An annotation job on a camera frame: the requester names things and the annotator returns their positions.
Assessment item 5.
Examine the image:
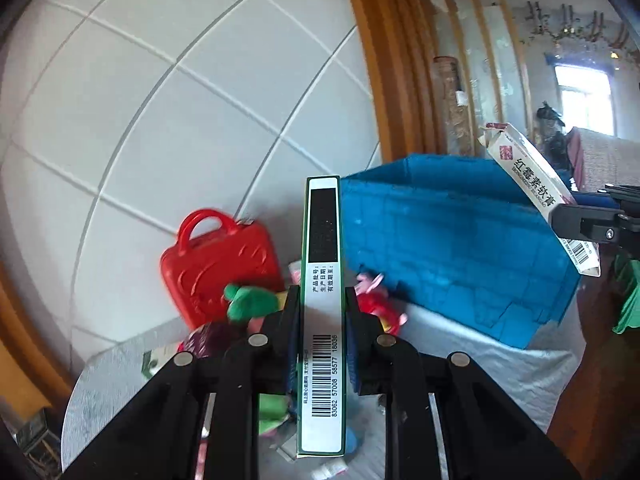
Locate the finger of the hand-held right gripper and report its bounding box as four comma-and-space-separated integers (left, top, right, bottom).
570, 184, 640, 211
547, 203, 640, 247

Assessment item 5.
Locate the white box with red print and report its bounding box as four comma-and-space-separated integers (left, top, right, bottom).
477, 122, 601, 278

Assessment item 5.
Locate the pink pig plush toy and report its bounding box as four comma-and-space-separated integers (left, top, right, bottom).
352, 272, 408, 336

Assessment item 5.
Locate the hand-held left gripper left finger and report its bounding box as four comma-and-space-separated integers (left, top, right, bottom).
62, 285, 303, 480

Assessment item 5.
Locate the black gift box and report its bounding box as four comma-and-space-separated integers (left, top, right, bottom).
15, 407, 63, 471

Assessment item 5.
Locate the clothes pile on rack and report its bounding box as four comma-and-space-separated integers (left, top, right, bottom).
537, 102, 571, 171

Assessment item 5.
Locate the wooden wall pillar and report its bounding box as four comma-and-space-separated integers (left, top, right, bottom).
0, 260, 76, 411
340, 0, 441, 161

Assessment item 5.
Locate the small green box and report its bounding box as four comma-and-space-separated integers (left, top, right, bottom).
141, 349, 167, 380

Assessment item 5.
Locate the dark maroon plush toy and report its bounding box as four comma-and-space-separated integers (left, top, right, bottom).
179, 321, 248, 360

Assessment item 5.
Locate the brown patterned rolled carpet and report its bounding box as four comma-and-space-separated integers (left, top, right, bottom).
434, 55, 476, 156

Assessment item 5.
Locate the wooden slat glass partition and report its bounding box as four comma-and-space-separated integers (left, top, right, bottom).
410, 0, 536, 156

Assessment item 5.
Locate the sofa with patterned cover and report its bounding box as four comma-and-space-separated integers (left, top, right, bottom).
570, 127, 640, 193

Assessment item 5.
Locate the red toy suitcase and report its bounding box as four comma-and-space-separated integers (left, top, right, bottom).
160, 208, 286, 331

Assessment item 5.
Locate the green and white medicine box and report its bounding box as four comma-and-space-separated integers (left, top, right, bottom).
296, 176, 351, 458

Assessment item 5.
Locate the window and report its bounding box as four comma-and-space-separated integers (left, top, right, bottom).
555, 62, 613, 133

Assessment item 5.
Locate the blue plastic crate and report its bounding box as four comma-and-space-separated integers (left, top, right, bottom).
340, 155, 581, 351

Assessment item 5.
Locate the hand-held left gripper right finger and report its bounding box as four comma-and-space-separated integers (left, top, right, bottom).
345, 287, 583, 480

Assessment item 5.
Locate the cloth-covered desktop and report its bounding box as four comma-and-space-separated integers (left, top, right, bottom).
60, 305, 588, 480

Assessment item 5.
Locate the green cloth toy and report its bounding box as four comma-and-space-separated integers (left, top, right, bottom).
260, 395, 290, 433

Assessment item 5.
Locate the green frog plush toy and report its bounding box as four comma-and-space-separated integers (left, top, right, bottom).
223, 284, 280, 323

